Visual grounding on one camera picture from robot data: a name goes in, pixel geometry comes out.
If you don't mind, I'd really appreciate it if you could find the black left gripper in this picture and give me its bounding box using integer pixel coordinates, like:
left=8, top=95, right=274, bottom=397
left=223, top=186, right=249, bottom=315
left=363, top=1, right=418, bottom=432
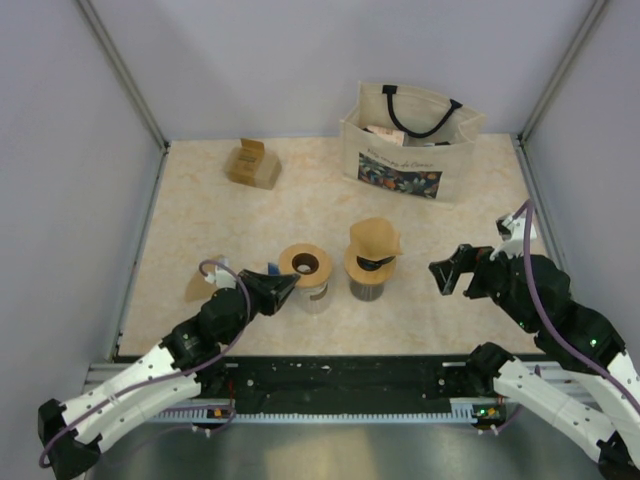
left=221, top=268, right=300, bottom=346

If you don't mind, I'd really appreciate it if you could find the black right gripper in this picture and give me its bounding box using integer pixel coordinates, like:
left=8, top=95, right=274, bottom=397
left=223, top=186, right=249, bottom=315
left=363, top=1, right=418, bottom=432
left=428, top=239, right=537, bottom=332

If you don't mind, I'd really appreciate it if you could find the blue glass dripper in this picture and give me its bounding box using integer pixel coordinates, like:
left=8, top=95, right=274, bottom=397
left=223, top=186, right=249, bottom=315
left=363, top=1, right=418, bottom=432
left=267, top=262, right=280, bottom=276
left=356, top=256, right=395, bottom=272

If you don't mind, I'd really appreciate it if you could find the clear glass beaker wooden collar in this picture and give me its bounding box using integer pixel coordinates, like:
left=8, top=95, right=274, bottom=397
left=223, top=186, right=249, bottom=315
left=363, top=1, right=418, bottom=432
left=298, top=282, right=330, bottom=315

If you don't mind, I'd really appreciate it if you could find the wooden ring stand front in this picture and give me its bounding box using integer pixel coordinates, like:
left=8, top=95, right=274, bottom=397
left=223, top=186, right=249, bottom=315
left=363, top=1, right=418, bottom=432
left=278, top=243, right=332, bottom=289

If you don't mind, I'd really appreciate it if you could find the wooden dripper ring stand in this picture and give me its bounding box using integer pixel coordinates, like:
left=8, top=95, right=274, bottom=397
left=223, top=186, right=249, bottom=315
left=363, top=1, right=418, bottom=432
left=344, top=246, right=398, bottom=285

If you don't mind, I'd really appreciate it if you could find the brown paper coffee filter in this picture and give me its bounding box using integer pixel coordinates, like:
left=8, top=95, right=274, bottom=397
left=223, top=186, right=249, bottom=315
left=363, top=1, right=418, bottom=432
left=350, top=217, right=403, bottom=261

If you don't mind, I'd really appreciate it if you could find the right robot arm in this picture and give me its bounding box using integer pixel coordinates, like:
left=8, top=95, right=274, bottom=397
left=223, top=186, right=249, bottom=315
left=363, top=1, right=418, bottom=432
left=429, top=244, right=639, bottom=479

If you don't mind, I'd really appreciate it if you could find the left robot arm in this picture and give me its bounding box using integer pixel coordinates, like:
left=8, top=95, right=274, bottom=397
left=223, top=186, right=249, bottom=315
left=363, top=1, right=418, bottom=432
left=37, top=265, right=301, bottom=479

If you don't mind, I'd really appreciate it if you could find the brown paper filter stack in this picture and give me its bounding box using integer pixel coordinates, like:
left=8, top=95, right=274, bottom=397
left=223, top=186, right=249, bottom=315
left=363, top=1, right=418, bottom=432
left=184, top=265, right=217, bottom=303

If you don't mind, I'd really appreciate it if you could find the smoked glass carafe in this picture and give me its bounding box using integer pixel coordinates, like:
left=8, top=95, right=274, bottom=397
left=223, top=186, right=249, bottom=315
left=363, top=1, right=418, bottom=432
left=349, top=281, right=385, bottom=302

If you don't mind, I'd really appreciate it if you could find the brown cardboard box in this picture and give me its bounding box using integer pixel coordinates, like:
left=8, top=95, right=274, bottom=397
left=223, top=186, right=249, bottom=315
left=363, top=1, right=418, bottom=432
left=224, top=138, right=282, bottom=190

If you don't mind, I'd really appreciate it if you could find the cream canvas tote bag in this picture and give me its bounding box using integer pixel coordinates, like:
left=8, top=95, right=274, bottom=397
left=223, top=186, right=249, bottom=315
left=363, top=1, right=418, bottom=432
left=340, top=82, right=486, bottom=204

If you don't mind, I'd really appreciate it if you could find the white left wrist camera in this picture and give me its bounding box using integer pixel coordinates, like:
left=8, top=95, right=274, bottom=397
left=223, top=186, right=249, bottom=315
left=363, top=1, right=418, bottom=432
left=201, top=258, right=237, bottom=289

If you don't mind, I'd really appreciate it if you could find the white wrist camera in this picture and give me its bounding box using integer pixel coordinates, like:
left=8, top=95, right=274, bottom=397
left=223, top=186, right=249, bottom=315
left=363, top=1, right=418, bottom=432
left=201, top=258, right=237, bottom=289
left=490, top=214, right=526, bottom=261

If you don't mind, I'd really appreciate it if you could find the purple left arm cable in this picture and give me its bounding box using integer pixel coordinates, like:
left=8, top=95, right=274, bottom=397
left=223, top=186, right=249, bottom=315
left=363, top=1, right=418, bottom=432
left=38, top=259, right=252, bottom=469

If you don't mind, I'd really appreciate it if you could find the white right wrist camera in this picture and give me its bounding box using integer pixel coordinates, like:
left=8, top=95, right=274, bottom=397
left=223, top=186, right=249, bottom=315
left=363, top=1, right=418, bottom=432
left=490, top=214, right=526, bottom=261

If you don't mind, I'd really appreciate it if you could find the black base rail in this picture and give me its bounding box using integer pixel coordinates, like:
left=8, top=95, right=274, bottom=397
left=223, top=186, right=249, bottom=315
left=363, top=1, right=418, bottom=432
left=200, top=355, right=498, bottom=415

